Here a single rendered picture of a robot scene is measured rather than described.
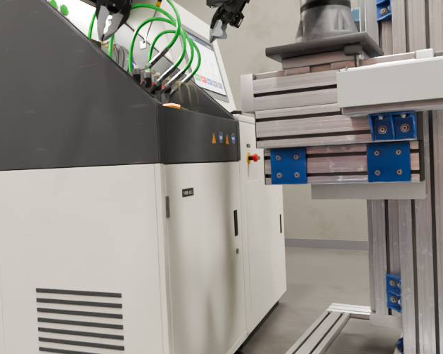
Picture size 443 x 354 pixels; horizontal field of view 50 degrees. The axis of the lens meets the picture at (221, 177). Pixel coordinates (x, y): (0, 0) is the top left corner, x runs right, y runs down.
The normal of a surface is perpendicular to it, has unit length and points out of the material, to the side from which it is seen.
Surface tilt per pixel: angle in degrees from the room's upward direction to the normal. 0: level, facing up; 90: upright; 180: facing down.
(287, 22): 90
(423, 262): 90
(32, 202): 90
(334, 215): 90
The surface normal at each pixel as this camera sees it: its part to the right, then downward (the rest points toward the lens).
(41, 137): -0.35, 0.04
